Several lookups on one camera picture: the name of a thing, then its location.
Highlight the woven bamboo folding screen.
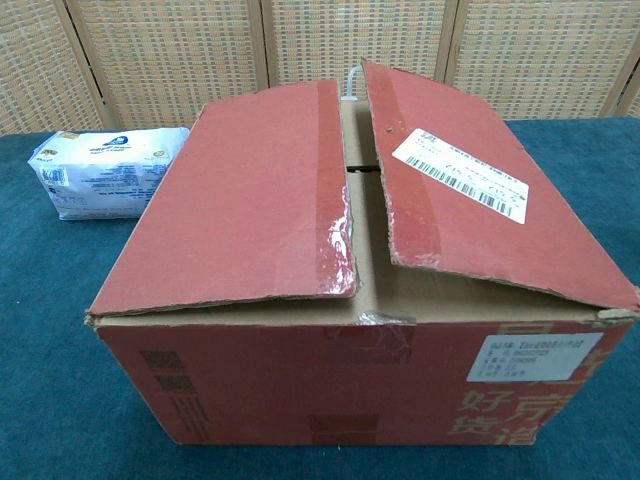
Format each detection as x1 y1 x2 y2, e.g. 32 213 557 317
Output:
0 0 640 137

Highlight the white blue tissue pack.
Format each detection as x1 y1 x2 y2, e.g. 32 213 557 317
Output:
27 127 192 222

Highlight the table with teal blue cloth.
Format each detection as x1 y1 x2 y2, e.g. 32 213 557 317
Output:
0 117 640 480

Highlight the red printed cardboard box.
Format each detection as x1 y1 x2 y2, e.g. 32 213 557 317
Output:
85 58 640 446

